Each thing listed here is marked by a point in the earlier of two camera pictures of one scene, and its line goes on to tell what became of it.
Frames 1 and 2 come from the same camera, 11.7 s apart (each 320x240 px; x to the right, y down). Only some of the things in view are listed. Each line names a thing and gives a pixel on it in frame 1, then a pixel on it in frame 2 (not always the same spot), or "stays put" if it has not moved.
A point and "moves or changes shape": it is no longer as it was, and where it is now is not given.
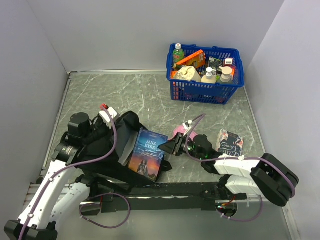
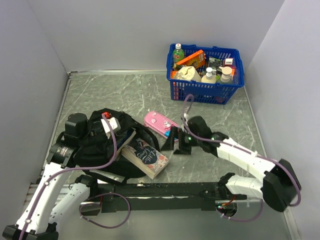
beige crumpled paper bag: [187, 73] stays put
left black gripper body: [99, 129] stays put
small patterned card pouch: [229, 144] moves or changes shape
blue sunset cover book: [146, 156] → [126, 139]
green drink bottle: [178, 54] stays put
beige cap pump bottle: [226, 71] stays put
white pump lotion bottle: [209, 78] stays put
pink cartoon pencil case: [193, 136] moves or changes shape
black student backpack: [101, 157] moves or changes shape
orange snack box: [196, 59] stays put
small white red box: [228, 62] stays put
